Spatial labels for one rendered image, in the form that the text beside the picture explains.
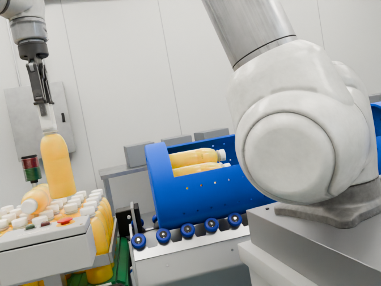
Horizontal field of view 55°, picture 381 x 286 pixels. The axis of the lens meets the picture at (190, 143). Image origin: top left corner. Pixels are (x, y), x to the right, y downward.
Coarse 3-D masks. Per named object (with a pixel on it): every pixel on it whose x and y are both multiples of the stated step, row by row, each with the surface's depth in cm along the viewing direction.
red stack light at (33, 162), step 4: (24, 160) 143; (28, 160) 143; (32, 160) 144; (36, 160) 145; (24, 164) 143; (28, 164) 143; (32, 164) 143; (36, 164) 145; (24, 168) 143; (28, 168) 143
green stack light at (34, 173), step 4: (32, 168) 143; (36, 168) 144; (24, 172) 144; (28, 172) 143; (32, 172) 143; (36, 172) 144; (40, 172) 146; (24, 176) 144; (28, 176) 143; (32, 176) 143; (36, 176) 144; (40, 176) 146; (28, 180) 143
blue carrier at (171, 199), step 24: (192, 144) 127; (216, 144) 131; (168, 168) 106; (240, 168) 108; (168, 192) 105; (192, 192) 106; (216, 192) 107; (240, 192) 109; (168, 216) 107; (192, 216) 109; (216, 216) 113
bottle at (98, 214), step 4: (96, 208) 106; (96, 212) 105; (100, 212) 107; (96, 216) 104; (100, 216) 105; (100, 220) 105; (104, 220) 106; (104, 224) 106; (104, 228) 105; (108, 236) 107; (108, 240) 106; (108, 244) 106; (108, 248) 106; (112, 264) 106
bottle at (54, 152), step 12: (48, 132) 98; (48, 144) 97; (60, 144) 98; (48, 156) 97; (60, 156) 98; (48, 168) 98; (60, 168) 98; (48, 180) 98; (60, 180) 98; (72, 180) 100; (60, 192) 98; (72, 192) 100
